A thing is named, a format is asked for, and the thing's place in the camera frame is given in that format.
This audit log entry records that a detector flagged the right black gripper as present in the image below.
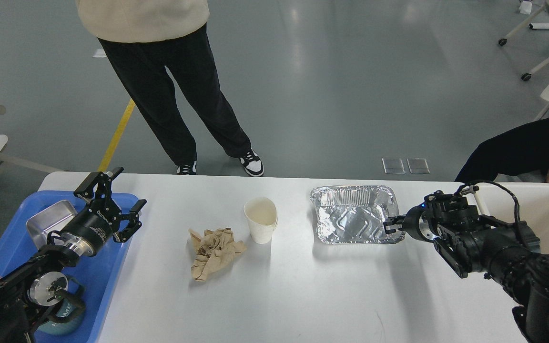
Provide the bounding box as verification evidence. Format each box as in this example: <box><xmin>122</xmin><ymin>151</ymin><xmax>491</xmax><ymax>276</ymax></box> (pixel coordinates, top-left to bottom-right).
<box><xmin>383</xmin><ymin>204</ymin><xmax>439</xmax><ymax>242</ymax></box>

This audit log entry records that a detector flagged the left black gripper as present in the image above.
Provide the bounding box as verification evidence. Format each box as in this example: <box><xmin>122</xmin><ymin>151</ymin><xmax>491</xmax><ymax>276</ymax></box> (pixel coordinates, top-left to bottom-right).
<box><xmin>60</xmin><ymin>167</ymin><xmax>147</xmax><ymax>257</ymax></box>

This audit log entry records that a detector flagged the aluminium foil tray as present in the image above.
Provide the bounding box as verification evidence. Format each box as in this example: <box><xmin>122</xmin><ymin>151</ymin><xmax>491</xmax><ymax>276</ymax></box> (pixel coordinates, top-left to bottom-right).
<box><xmin>309</xmin><ymin>185</ymin><xmax>403</xmax><ymax>244</ymax></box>

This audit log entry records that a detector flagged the stainless steel box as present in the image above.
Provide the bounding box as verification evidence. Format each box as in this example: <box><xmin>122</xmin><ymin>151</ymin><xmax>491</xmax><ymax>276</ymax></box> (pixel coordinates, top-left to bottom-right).
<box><xmin>26</xmin><ymin>200</ymin><xmax>78</xmax><ymax>249</ymax></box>

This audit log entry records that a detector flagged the teal mug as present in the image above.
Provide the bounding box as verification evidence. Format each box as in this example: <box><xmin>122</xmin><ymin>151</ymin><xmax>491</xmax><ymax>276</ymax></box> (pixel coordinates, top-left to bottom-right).
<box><xmin>38</xmin><ymin>285</ymin><xmax>86</xmax><ymax>336</ymax></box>

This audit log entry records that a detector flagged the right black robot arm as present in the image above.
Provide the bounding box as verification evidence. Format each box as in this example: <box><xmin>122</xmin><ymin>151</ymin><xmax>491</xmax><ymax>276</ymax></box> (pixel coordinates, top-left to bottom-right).
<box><xmin>383</xmin><ymin>180</ymin><xmax>549</xmax><ymax>343</ymax></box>

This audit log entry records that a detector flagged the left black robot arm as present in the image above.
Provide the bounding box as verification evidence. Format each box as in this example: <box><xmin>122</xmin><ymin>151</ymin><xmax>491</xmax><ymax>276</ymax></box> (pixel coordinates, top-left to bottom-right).
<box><xmin>0</xmin><ymin>167</ymin><xmax>146</xmax><ymax>343</ymax></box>

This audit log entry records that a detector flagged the blue plastic tray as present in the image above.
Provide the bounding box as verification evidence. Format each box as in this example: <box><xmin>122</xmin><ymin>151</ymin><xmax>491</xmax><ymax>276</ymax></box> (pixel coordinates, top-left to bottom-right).
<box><xmin>0</xmin><ymin>191</ymin><xmax>130</xmax><ymax>343</ymax></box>

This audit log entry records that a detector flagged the crumpled brown paper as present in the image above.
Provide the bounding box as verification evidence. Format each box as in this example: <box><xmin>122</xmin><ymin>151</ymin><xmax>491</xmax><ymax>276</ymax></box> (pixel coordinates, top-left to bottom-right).
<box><xmin>189</xmin><ymin>228</ymin><xmax>247</xmax><ymax>282</ymax></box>

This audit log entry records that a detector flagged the white paper cup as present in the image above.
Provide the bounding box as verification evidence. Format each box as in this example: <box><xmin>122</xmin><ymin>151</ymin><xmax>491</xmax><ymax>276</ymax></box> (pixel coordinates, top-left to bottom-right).
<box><xmin>244</xmin><ymin>197</ymin><xmax>277</xmax><ymax>244</ymax></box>

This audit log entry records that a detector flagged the white plastic bin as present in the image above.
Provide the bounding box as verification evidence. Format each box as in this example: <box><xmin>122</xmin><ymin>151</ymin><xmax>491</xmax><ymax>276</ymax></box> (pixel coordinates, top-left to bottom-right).
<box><xmin>476</xmin><ymin>182</ymin><xmax>549</xmax><ymax>254</ymax></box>

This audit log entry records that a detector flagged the standing person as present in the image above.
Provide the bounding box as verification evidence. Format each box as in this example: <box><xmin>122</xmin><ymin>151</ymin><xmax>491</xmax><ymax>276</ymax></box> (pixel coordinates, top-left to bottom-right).
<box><xmin>75</xmin><ymin>0</ymin><xmax>264</xmax><ymax>177</ymax></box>

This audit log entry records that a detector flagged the seated person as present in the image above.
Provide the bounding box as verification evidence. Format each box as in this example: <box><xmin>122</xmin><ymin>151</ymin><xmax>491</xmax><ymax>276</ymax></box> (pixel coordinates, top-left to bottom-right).
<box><xmin>455</xmin><ymin>118</ymin><xmax>549</xmax><ymax>183</ymax></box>

